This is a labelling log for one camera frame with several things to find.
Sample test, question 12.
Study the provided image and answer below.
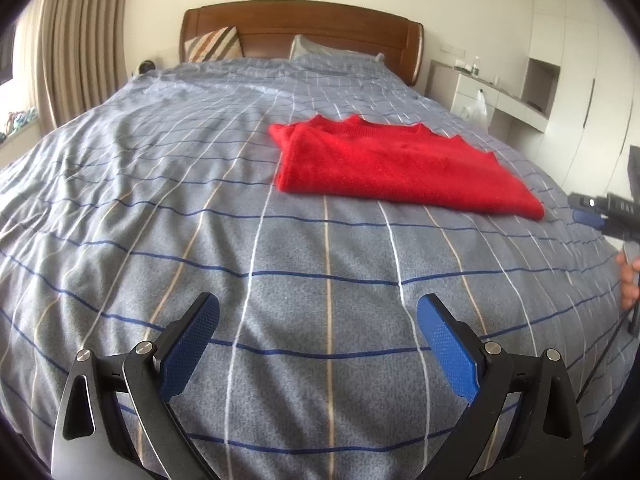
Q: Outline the grey pillow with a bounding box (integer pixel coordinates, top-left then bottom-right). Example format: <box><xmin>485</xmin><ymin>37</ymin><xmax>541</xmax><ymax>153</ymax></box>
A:
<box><xmin>289</xmin><ymin>34</ymin><xmax>386</xmax><ymax>67</ymax></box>

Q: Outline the multicoloured cloth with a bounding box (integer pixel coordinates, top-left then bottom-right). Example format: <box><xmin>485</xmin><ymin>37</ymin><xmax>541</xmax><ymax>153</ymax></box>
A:
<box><xmin>0</xmin><ymin>107</ymin><xmax>37</xmax><ymax>137</ymax></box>

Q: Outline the striped pillow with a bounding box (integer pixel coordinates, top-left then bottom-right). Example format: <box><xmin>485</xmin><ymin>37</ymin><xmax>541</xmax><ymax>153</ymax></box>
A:
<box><xmin>184</xmin><ymin>26</ymin><xmax>244</xmax><ymax>64</ymax></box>

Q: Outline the person's right hand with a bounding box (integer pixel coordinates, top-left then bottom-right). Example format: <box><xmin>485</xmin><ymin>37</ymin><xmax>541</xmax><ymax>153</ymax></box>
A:
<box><xmin>616</xmin><ymin>250</ymin><xmax>640</xmax><ymax>312</ymax></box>

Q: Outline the white desk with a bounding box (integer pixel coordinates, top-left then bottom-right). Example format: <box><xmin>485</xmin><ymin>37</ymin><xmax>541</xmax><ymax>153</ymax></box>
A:
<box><xmin>425</xmin><ymin>59</ymin><xmax>551</xmax><ymax>134</ymax></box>

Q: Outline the brown wooden headboard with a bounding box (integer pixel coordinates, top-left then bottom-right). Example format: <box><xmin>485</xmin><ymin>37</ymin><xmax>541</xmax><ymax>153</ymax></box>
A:
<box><xmin>180</xmin><ymin>6</ymin><xmax>425</xmax><ymax>87</ymax></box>

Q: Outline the white plastic bag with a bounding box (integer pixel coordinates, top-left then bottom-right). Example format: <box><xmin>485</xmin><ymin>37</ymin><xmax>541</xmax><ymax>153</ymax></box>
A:
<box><xmin>459</xmin><ymin>88</ymin><xmax>489</xmax><ymax>129</ymax></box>

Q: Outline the beige curtain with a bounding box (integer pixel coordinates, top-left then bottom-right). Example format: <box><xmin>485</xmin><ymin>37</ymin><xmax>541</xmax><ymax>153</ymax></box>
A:
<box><xmin>37</xmin><ymin>0</ymin><xmax>137</xmax><ymax>132</ymax></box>

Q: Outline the grey plaid bed cover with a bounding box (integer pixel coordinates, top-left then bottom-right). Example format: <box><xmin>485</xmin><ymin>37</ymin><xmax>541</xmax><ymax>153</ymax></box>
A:
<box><xmin>0</xmin><ymin>52</ymin><xmax>636</xmax><ymax>480</ymax></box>

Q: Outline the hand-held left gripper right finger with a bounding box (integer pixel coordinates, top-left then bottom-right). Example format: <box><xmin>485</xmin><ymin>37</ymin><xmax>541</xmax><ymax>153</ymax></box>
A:
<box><xmin>416</xmin><ymin>293</ymin><xmax>587</xmax><ymax>480</ymax></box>

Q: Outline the window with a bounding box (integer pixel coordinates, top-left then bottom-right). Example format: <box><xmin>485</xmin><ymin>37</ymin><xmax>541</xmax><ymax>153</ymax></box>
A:
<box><xmin>0</xmin><ymin>20</ymin><xmax>43</xmax><ymax>117</ymax></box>

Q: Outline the white wardrobe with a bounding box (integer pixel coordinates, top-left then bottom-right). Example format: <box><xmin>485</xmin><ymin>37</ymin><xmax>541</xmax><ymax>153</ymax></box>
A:
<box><xmin>520</xmin><ymin>0</ymin><xmax>640</xmax><ymax>202</ymax></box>

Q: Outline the red knitted sweater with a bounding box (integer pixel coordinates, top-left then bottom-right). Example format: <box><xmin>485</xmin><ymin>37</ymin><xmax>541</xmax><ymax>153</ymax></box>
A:
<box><xmin>268</xmin><ymin>114</ymin><xmax>546</xmax><ymax>221</ymax></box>

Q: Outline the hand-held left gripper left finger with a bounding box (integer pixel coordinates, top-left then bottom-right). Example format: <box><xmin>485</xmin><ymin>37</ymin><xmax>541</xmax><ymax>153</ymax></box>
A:
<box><xmin>51</xmin><ymin>291</ymin><xmax>221</xmax><ymax>480</ymax></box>

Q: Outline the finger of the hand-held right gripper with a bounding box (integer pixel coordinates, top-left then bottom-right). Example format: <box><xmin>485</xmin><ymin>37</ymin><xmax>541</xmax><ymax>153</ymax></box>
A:
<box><xmin>567</xmin><ymin>193</ymin><xmax>608</xmax><ymax>212</ymax></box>
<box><xmin>571</xmin><ymin>210</ymin><xmax>609</xmax><ymax>229</ymax></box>

